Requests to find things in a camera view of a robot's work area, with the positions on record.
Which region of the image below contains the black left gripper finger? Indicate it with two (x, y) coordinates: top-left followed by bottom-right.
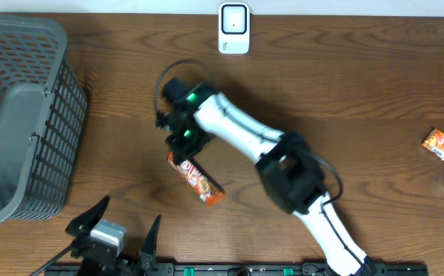
(139, 215), (161, 268)
(65, 195), (110, 237)

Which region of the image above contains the orange chocolate bar wrapper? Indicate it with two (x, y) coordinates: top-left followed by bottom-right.
(167, 152), (225, 205)

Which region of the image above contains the orange snack box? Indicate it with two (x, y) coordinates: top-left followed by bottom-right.
(422, 129), (444, 161)

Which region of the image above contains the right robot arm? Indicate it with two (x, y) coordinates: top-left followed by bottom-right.
(153, 78), (376, 275)

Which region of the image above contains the white barcode scanner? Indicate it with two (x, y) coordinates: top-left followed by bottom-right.
(218, 2), (251, 54)

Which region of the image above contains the grey plastic basket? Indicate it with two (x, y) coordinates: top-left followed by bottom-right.
(0, 15), (88, 223)

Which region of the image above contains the black left cable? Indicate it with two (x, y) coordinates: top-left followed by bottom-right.
(29, 245), (73, 276)

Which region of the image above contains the black cable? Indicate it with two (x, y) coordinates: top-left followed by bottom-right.
(153, 58), (368, 269)
(29, 245), (73, 276)

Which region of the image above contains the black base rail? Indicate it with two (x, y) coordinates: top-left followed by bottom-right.
(44, 261), (429, 276)

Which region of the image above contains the black right cable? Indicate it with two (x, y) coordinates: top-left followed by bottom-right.
(153, 58), (368, 269)

